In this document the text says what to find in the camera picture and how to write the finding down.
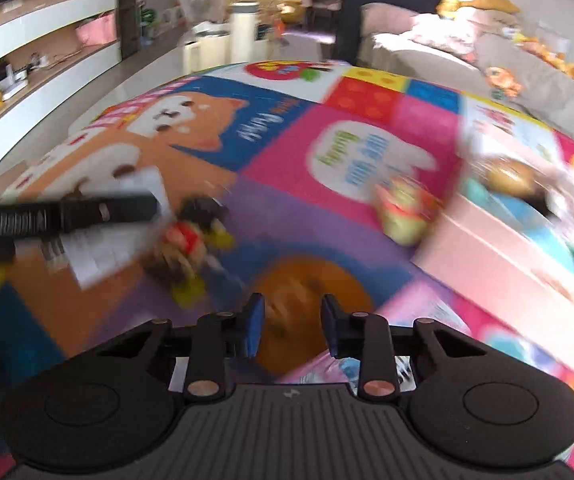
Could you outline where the pink cardboard box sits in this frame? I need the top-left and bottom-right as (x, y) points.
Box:
(412, 125), (574, 311)

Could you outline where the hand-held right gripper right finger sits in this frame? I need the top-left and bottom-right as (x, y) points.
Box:
(321, 295), (480, 403)

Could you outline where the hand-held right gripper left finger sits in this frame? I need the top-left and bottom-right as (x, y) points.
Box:
(100, 292), (266, 403)

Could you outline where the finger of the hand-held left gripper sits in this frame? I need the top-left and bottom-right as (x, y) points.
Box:
(62, 192), (160, 233)

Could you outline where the white thermos bottle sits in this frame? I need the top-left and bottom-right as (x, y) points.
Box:
(229, 2), (261, 64)

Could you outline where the white mug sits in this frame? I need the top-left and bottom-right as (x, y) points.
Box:
(183, 30), (231, 74)

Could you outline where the yellow pillow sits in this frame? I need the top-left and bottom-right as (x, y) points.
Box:
(437, 0), (520, 17)

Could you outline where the pile of orange plush toys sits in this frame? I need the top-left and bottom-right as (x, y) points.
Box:
(517, 35), (574, 87)

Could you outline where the orange fish plush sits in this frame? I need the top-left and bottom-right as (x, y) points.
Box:
(484, 65), (524, 99)

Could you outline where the pink bag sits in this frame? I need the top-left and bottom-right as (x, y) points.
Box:
(76, 12), (118, 47)

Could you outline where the floral pink blanket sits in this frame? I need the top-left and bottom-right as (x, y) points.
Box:
(409, 12), (482, 56)

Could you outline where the small toy figure red scarf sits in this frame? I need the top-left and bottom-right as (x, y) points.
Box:
(140, 195), (235, 308)

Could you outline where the white printed paper sheet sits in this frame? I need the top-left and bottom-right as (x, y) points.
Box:
(40, 169), (168, 291)

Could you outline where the colourful cartoon play mat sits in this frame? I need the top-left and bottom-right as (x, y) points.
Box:
(0, 57), (574, 480)

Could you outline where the bread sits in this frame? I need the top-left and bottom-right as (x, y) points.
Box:
(484, 157), (532, 192)

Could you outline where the beige sofa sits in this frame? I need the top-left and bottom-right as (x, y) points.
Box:
(362, 2), (574, 133)

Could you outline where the red woven basket yellow star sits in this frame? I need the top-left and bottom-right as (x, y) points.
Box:
(373, 172), (442, 247)

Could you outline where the white tv cabinet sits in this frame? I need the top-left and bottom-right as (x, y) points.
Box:
(0, 0), (121, 147)

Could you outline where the yellow woven box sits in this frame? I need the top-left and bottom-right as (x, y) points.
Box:
(257, 0), (304, 26)

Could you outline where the dark fish tank cabinet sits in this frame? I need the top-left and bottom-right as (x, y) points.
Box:
(339, 0), (442, 67)

